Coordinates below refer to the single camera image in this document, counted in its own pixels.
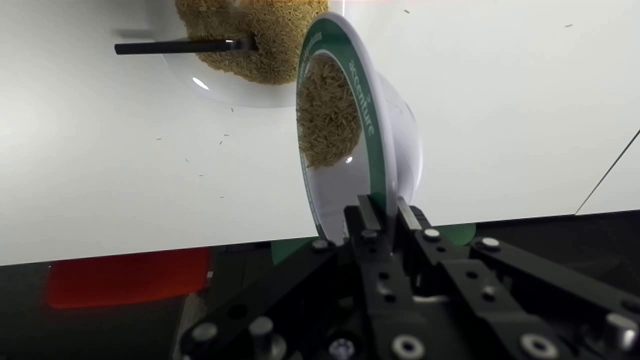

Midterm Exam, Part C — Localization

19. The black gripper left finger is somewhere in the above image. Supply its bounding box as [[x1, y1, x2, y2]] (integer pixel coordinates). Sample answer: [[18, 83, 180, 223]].
[[171, 194, 415, 360]]

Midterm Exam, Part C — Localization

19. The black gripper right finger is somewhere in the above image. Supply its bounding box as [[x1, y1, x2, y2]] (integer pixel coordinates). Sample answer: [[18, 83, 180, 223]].
[[395, 194, 640, 360]]

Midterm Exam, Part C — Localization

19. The green rimmed white bowl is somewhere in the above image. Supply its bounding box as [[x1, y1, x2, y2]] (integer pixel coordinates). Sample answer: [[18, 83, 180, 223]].
[[292, 9, 425, 243]]

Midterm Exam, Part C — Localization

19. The dry rice pile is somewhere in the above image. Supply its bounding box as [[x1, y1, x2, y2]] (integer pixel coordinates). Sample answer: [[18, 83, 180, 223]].
[[295, 52, 363, 169], [174, 0, 329, 88]]

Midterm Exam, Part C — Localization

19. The red chair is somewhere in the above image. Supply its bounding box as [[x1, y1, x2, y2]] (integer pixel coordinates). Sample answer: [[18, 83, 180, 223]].
[[43, 248, 213, 311]]

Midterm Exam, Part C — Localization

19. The black handled spoon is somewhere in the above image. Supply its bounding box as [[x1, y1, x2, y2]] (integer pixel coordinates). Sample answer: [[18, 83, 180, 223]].
[[112, 33, 259, 58]]

